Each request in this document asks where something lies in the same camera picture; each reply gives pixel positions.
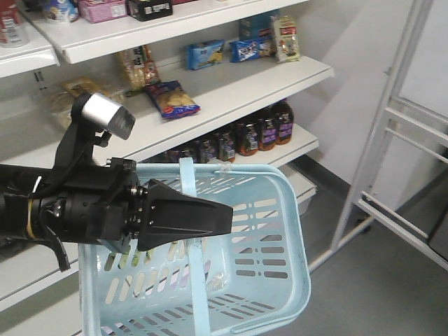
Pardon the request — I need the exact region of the white rolling metal rack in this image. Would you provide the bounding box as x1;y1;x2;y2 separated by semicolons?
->
299;1;447;270

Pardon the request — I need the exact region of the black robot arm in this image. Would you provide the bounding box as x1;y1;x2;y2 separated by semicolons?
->
1;158;233;251

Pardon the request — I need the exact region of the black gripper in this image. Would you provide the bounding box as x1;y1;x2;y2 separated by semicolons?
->
29;157;233;252

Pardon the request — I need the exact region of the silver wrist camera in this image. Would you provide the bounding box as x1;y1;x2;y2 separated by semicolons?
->
71;92;136;140

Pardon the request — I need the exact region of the white store shelving unit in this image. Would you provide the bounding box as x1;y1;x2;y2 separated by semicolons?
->
1;1;334;335

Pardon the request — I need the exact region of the light blue plastic basket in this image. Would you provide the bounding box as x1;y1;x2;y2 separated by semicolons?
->
78;159;311;335

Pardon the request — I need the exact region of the blue snack bag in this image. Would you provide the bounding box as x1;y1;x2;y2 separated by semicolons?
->
145;80;201;120

